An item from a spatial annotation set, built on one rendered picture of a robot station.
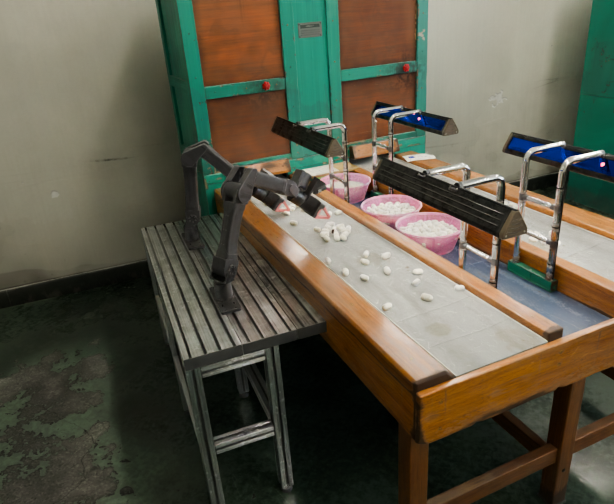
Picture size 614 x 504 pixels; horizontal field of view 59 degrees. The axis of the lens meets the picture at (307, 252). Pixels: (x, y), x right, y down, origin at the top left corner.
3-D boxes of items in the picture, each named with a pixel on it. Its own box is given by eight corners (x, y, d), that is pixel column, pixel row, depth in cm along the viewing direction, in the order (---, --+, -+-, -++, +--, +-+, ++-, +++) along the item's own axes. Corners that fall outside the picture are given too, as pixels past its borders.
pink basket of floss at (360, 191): (361, 208, 264) (361, 190, 260) (311, 204, 274) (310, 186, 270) (377, 191, 286) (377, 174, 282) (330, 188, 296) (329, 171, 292)
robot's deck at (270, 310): (185, 371, 161) (183, 360, 159) (142, 235, 264) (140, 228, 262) (442, 299, 189) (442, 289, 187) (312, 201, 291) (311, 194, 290)
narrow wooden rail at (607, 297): (628, 334, 158) (635, 301, 154) (341, 182, 311) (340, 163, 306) (641, 328, 160) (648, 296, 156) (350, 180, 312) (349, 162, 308)
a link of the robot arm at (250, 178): (283, 179, 208) (226, 162, 184) (300, 182, 203) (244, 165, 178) (276, 210, 209) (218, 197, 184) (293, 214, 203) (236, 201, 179)
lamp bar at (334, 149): (326, 158, 213) (325, 140, 210) (271, 132, 265) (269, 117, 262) (344, 155, 216) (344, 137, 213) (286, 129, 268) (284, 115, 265)
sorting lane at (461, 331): (456, 383, 134) (456, 376, 133) (236, 192, 286) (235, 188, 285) (547, 348, 144) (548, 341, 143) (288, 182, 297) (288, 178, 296)
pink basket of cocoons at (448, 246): (420, 265, 203) (420, 242, 199) (383, 241, 226) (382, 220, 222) (477, 249, 213) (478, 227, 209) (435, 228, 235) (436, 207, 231)
